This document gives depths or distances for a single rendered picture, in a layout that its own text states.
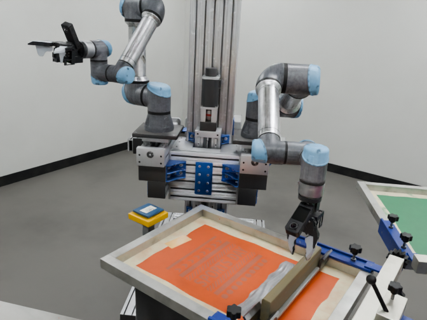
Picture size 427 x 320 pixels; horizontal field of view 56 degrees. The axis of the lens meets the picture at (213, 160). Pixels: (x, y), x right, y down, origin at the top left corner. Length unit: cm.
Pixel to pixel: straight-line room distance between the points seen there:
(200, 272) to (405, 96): 389
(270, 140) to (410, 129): 384
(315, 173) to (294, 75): 48
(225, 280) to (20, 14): 378
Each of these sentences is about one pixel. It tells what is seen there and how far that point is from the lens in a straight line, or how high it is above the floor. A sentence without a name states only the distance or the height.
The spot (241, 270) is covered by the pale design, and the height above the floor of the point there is 96.
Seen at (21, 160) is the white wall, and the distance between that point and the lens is 487.
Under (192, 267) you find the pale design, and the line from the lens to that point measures 150.
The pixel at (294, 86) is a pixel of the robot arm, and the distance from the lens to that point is 155.
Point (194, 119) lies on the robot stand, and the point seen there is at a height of 129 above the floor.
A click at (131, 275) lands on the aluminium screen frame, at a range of 141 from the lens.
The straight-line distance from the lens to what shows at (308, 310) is 138.
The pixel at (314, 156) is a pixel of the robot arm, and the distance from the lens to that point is 118.
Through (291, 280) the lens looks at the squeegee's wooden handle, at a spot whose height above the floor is 106.
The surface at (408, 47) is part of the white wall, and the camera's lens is 495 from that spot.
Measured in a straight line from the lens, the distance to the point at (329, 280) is 153.
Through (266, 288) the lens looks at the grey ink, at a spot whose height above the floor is 96.
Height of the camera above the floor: 181
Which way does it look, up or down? 20 degrees down
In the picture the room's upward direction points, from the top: 3 degrees clockwise
